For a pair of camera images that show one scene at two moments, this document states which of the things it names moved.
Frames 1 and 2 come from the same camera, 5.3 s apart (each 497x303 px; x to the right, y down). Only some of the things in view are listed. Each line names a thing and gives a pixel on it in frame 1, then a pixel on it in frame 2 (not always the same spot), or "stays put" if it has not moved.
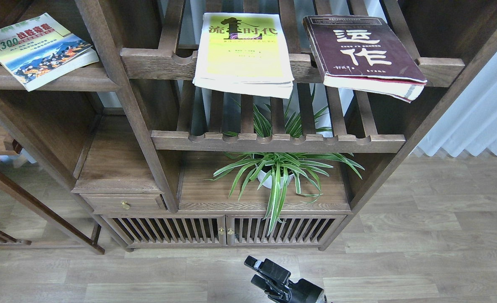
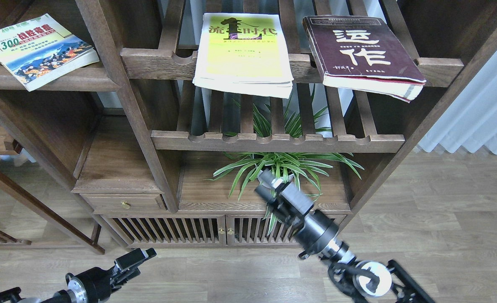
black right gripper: x=301 y=291 → x=314 y=230
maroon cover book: x=363 y=54 stays put
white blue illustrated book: x=38 y=50 stays put
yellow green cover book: x=246 y=52 stays put
